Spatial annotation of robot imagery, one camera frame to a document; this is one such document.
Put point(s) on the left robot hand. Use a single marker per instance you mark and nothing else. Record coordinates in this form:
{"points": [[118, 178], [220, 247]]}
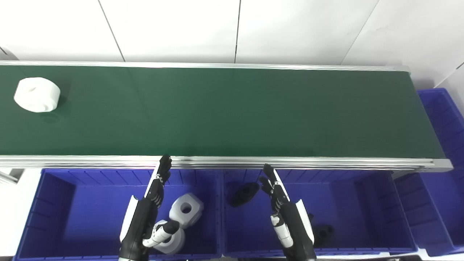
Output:
{"points": [[139, 221]]}

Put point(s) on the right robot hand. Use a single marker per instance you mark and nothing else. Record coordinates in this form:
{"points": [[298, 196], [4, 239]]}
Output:
{"points": [[291, 224]]}

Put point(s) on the white cylindrical plastic part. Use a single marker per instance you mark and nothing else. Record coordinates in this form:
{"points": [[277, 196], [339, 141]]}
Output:
{"points": [[36, 95]]}

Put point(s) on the black plastic part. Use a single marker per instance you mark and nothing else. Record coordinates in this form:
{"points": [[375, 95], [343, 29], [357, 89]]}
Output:
{"points": [[323, 235], [242, 194]]}

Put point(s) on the white plastic part with hole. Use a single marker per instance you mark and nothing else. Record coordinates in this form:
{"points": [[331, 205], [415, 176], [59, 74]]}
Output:
{"points": [[186, 210], [174, 244]]}

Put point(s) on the blue plastic bin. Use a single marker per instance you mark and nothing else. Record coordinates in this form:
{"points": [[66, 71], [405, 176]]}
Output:
{"points": [[90, 214], [440, 203], [355, 214]]}

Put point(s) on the green conveyor belt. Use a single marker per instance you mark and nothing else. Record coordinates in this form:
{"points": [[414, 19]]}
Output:
{"points": [[232, 112], [253, 162]]}

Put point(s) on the aluminium conveyor leg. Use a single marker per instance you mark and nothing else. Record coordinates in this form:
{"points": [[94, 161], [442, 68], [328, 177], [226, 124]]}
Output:
{"points": [[9, 176]]}

